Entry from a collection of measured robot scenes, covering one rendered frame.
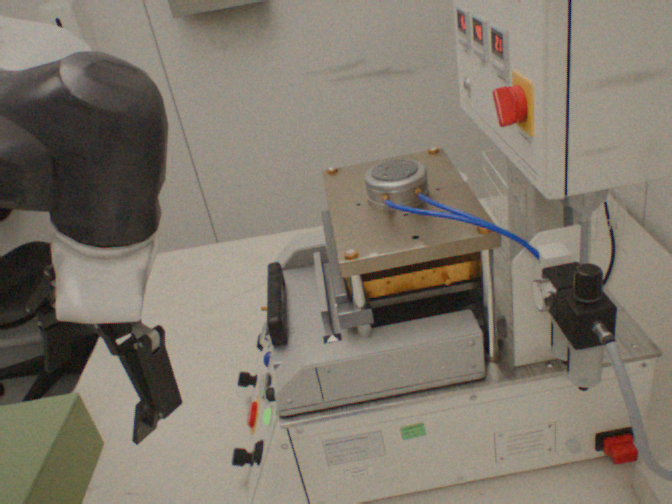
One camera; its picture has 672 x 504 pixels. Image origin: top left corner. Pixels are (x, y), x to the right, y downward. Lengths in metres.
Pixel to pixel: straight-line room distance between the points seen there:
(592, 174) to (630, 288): 0.60
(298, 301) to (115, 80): 0.48
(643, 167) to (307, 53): 1.71
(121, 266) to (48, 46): 0.19
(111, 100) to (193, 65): 1.86
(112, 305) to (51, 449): 0.49
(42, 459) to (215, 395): 0.30
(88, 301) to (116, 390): 0.71
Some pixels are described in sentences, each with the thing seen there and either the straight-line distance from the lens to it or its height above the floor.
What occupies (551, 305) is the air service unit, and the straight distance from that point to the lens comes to 0.65.
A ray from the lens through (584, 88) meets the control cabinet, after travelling 0.63.
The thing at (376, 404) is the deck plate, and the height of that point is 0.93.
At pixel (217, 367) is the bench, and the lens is 1.16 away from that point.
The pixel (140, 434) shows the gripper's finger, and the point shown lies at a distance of 0.71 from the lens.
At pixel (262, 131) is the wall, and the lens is 2.35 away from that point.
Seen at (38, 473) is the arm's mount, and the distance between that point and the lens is 0.94.
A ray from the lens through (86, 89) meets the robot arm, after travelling 0.46.
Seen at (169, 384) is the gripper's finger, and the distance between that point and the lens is 0.63.
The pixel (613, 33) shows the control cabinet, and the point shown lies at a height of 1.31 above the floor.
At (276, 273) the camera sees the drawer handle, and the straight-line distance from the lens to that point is 0.87.
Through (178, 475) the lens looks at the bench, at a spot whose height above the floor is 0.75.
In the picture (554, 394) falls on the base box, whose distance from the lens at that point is 0.81.
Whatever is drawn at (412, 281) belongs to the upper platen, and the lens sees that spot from 0.73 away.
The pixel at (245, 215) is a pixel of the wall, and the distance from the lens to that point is 2.49.
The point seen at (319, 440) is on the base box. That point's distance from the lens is 0.78.
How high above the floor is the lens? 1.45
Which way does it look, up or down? 30 degrees down
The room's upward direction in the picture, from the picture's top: 11 degrees counter-clockwise
